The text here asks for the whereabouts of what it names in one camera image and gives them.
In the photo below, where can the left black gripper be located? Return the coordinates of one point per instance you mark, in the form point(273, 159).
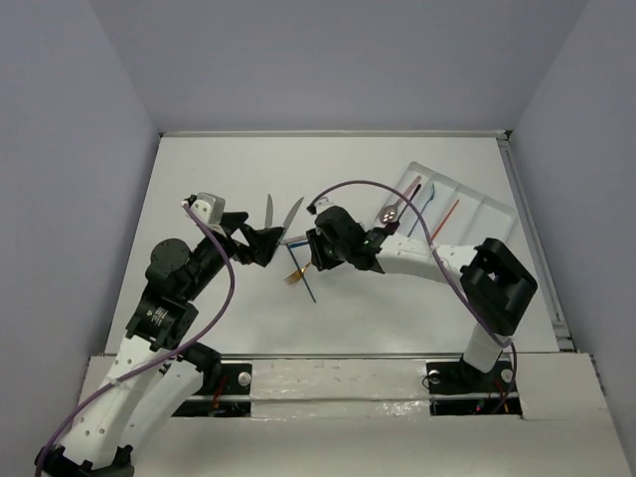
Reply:
point(240, 237)

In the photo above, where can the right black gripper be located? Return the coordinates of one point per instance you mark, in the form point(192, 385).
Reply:
point(316, 238)

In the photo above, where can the blue chopstick diagonal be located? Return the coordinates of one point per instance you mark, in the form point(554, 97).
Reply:
point(297, 264)

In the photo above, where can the gold fork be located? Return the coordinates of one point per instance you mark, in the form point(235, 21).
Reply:
point(297, 275)

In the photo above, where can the silver spoon pink handle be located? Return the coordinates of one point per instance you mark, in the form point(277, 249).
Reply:
point(389, 213)

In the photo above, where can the blue fork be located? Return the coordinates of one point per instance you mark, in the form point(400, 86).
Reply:
point(430, 189)

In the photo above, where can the orange chopstick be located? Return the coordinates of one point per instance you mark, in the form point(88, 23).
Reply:
point(445, 219)

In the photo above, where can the purple spoon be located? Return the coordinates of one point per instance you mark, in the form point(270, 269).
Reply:
point(393, 227)

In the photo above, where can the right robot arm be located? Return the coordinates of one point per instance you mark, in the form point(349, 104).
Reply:
point(487, 278)

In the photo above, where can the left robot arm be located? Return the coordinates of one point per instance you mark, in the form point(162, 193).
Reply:
point(156, 369)

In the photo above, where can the white divided utensil tray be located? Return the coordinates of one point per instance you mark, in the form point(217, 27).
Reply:
point(486, 209)

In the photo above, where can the silver knife teal handle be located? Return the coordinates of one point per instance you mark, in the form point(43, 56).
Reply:
point(291, 215)

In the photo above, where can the silver knife pink handle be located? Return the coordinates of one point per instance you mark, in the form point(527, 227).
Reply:
point(296, 239)

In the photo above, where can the silver knife dark handle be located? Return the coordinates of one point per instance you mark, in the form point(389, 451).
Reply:
point(269, 210)

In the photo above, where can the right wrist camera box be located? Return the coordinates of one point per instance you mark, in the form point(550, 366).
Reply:
point(322, 204)

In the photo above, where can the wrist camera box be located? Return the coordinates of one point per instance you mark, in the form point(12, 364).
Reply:
point(322, 204)
point(207, 208)

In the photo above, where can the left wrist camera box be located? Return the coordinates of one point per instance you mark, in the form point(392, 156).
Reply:
point(207, 208)

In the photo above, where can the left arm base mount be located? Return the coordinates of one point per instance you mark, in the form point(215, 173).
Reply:
point(227, 394)

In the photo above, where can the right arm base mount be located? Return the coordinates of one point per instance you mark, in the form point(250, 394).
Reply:
point(455, 390)

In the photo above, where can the aluminium frame rail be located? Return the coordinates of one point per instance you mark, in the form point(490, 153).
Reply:
point(495, 134)

